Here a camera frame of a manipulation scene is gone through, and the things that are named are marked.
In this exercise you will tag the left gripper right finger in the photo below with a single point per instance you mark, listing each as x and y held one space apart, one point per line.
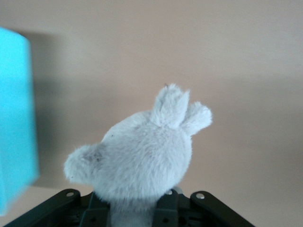
208 212

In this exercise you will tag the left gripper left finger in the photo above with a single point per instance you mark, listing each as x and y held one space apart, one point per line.
59 210

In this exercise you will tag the grey plush toy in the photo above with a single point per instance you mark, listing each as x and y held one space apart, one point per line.
142 160

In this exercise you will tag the blue plastic box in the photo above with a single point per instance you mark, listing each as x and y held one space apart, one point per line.
16 118

